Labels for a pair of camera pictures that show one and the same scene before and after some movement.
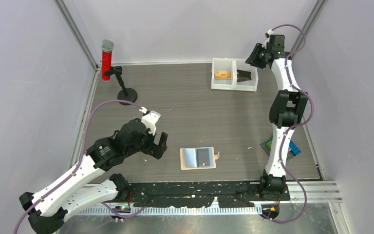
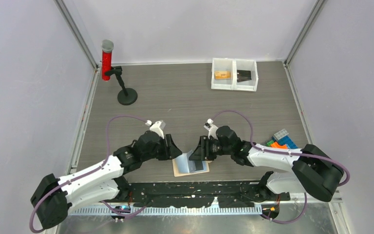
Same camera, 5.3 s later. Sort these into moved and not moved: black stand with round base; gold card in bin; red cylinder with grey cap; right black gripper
Moved: right black gripper
Not moved: red cylinder with grey cap; black stand with round base; gold card in bin
